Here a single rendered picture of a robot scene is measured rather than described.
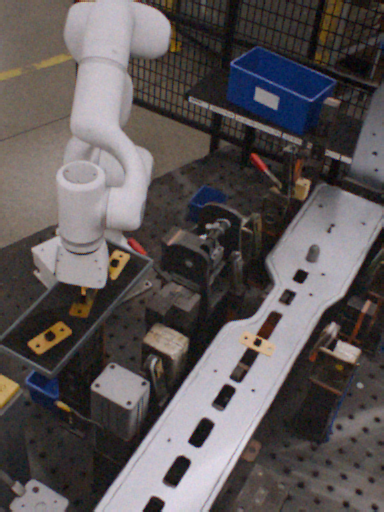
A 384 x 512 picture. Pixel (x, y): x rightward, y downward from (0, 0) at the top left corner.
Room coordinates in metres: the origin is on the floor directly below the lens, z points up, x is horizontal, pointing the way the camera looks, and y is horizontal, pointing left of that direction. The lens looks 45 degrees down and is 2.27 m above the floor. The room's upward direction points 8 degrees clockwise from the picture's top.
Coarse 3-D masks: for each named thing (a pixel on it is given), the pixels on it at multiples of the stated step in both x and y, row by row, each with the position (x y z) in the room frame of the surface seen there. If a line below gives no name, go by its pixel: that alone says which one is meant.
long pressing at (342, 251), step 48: (336, 192) 1.63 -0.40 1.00; (288, 240) 1.39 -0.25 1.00; (336, 240) 1.42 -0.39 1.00; (288, 288) 1.21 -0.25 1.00; (336, 288) 1.23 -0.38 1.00; (240, 336) 1.04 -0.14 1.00; (288, 336) 1.06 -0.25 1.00; (192, 384) 0.89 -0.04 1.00; (240, 384) 0.90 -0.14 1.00; (192, 432) 0.77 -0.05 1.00; (240, 432) 0.78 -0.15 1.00; (144, 480) 0.65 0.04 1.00; (192, 480) 0.66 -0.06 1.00
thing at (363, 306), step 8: (352, 296) 1.22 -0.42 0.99; (352, 304) 1.20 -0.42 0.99; (360, 304) 1.20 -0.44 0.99; (368, 304) 1.20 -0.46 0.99; (344, 312) 1.20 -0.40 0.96; (352, 312) 1.19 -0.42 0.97; (360, 312) 1.18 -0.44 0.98; (368, 312) 1.18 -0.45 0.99; (344, 320) 1.19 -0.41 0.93; (352, 320) 1.18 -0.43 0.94; (360, 320) 1.17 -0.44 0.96; (368, 320) 1.17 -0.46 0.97; (344, 328) 1.19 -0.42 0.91; (352, 328) 1.18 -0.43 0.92; (360, 328) 1.17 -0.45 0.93; (368, 328) 1.18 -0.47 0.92; (344, 336) 1.18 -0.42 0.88; (352, 336) 1.17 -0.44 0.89; (360, 336) 1.17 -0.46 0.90; (352, 344) 1.18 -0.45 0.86
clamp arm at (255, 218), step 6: (252, 216) 1.35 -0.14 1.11; (258, 216) 1.35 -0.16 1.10; (252, 222) 1.34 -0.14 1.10; (258, 222) 1.34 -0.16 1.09; (252, 228) 1.33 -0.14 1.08; (258, 228) 1.34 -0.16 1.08; (258, 234) 1.35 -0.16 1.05; (252, 240) 1.33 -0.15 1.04; (258, 240) 1.34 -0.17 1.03; (252, 246) 1.33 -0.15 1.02; (258, 246) 1.34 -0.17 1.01; (252, 252) 1.33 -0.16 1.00; (258, 252) 1.34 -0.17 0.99
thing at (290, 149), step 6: (282, 150) 1.52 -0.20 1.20; (288, 150) 1.50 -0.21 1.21; (294, 150) 1.51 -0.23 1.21; (300, 150) 1.50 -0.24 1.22; (288, 156) 1.49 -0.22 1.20; (294, 156) 1.51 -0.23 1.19; (300, 156) 1.49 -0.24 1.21; (288, 162) 1.49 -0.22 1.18; (294, 162) 1.52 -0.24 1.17; (288, 168) 1.49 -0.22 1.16; (294, 168) 1.52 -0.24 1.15; (288, 174) 1.49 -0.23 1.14; (282, 180) 1.50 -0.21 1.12; (288, 180) 1.49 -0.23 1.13; (282, 186) 1.49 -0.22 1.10; (288, 186) 1.49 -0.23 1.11; (282, 192) 1.49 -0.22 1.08; (288, 192) 1.49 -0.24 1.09
